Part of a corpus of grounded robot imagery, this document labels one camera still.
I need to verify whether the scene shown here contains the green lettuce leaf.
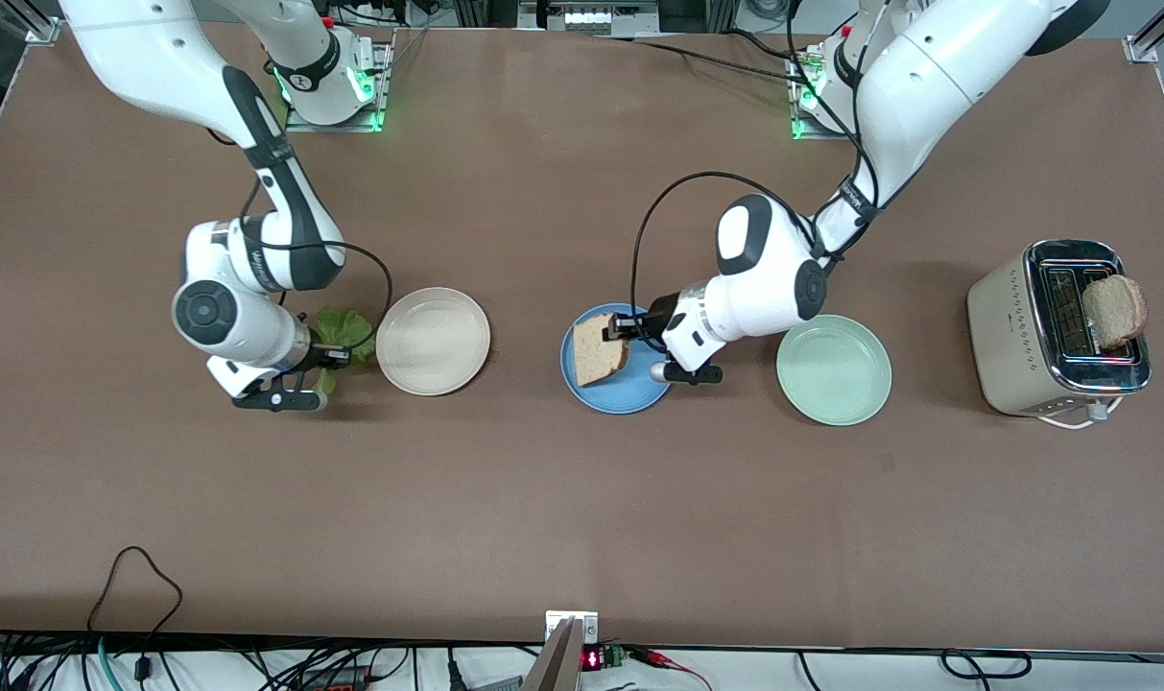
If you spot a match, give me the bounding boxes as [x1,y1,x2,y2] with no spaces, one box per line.
[308,307,379,396]

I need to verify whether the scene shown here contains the brown bread slice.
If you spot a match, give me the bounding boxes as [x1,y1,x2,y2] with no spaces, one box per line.
[1081,275,1150,351]
[574,312,630,388]

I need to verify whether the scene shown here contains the blue round plate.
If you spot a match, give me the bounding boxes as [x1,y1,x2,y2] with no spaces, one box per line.
[559,303,678,416]

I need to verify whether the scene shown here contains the white round plate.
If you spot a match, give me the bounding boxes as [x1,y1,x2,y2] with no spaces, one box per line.
[375,287,492,397]

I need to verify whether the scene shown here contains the pale green round plate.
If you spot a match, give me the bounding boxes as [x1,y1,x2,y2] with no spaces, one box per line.
[775,314,893,427]

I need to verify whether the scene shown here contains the white background device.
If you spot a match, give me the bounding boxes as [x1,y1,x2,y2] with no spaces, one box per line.
[519,0,659,35]

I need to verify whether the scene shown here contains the black power strip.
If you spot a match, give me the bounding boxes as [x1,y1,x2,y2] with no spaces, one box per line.
[298,665,371,691]

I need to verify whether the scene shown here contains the beige chrome toaster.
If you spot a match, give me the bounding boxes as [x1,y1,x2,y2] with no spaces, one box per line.
[966,239,1152,418]

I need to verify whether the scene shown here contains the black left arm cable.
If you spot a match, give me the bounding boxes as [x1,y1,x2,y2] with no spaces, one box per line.
[630,0,880,332]

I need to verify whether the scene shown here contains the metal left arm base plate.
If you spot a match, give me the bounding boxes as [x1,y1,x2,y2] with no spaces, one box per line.
[790,48,856,143]

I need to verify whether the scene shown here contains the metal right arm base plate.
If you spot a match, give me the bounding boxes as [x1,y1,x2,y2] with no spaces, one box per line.
[284,38,395,133]

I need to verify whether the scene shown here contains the thin black looped cable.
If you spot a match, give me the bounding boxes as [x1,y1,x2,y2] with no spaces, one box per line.
[87,546,183,634]

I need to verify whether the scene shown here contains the black cable across table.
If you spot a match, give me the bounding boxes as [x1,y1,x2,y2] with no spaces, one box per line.
[591,29,822,87]

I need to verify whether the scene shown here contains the red clip wires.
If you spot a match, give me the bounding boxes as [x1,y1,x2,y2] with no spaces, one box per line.
[630,648,712,691]

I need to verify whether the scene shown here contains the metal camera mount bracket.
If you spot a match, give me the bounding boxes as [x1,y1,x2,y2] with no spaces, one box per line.
[522,610,600,691]

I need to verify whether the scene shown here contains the white toaster cord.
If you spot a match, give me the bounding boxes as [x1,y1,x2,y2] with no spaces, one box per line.
[1037,403,1125,430]

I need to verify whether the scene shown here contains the aluminium frame profile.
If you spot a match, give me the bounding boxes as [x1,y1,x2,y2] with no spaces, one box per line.
[6,0,64,44]
[1124,0,1164,63]

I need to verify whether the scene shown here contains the black coiled cable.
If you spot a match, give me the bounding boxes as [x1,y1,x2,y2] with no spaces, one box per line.
[941,650,1033,680]

